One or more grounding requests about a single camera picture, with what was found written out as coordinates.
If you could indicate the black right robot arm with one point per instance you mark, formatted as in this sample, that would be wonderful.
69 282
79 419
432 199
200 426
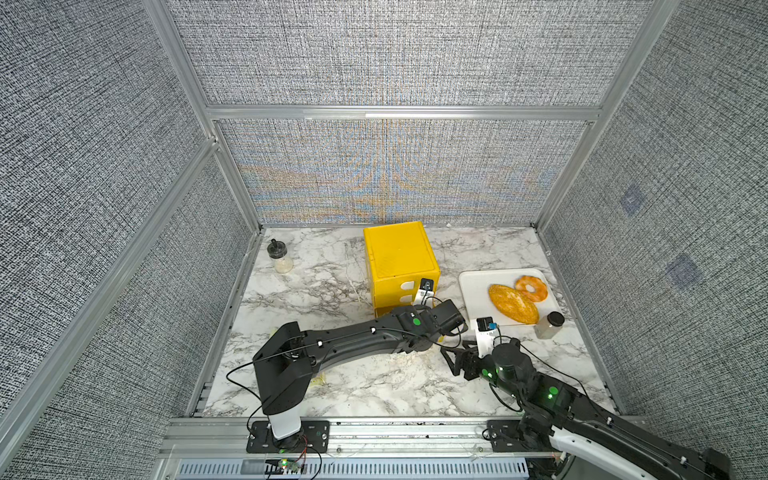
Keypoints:
557 417

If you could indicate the yellow plastic drawer cabinet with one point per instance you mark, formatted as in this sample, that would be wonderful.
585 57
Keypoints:
398 256

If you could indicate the glass jar black lid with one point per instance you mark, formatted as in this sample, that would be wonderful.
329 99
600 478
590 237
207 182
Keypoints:
550 325
278 252

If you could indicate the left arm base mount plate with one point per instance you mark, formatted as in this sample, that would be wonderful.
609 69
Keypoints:
313 435

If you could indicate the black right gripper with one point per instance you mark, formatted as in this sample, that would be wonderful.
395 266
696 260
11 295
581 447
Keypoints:
472 359

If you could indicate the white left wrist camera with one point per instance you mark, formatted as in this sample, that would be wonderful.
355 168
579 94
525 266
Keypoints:
425 292

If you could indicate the crumb-coated oval bread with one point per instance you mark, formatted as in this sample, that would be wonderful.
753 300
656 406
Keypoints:
513 304

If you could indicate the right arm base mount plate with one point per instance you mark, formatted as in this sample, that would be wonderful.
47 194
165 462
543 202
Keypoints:
506 436

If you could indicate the white slotted cable duct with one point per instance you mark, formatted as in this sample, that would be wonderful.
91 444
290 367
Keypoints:
357 468

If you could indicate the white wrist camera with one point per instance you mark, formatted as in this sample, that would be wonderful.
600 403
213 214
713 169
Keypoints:
486 332
425 292

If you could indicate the glass jar black lid left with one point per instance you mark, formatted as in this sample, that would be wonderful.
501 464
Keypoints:
278 252

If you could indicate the aluminium front rail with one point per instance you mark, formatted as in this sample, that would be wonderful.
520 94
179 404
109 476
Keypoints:
226 437

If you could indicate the aluminium enclosure frame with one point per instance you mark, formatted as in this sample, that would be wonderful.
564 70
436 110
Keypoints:
104 127

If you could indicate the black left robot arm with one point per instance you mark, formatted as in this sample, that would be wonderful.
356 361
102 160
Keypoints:
285 365

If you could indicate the white plastic tray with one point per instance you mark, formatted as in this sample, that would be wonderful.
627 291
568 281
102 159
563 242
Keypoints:
474 287

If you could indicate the glazed twisted ring bread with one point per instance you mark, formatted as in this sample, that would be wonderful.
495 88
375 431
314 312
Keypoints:
533 288

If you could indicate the glass jar black lid right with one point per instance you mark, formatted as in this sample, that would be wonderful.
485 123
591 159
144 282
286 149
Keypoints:
550 325

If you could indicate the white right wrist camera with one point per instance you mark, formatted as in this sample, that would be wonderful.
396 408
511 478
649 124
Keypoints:
486 332

